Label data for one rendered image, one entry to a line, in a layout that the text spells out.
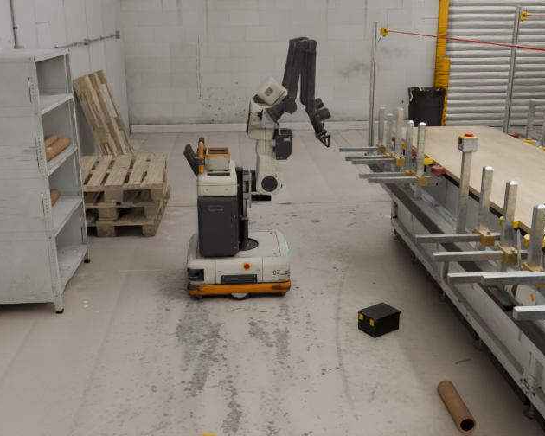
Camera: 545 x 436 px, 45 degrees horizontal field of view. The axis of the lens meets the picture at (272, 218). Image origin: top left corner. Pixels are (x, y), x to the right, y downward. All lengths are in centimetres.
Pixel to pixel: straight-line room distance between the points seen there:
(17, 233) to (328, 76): 697
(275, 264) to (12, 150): 171
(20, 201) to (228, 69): 649
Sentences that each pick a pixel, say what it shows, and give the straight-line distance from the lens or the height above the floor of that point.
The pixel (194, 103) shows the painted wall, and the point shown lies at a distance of 1023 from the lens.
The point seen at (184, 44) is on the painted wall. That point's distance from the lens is 1016.
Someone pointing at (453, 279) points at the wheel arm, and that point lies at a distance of 248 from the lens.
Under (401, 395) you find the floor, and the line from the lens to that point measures 335.
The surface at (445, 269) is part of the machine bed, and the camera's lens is 426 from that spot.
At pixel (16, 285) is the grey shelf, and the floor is 20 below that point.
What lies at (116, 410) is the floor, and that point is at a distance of 328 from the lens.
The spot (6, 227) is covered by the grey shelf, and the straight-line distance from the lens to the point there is 417.
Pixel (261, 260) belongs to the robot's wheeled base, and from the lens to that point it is 417.
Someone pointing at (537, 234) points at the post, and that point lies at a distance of 258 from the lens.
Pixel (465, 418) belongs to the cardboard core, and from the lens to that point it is 312.
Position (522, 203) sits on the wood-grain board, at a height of 90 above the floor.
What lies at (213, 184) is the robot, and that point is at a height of 77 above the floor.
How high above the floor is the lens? 179
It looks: 18 degrees down
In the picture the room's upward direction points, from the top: straight up
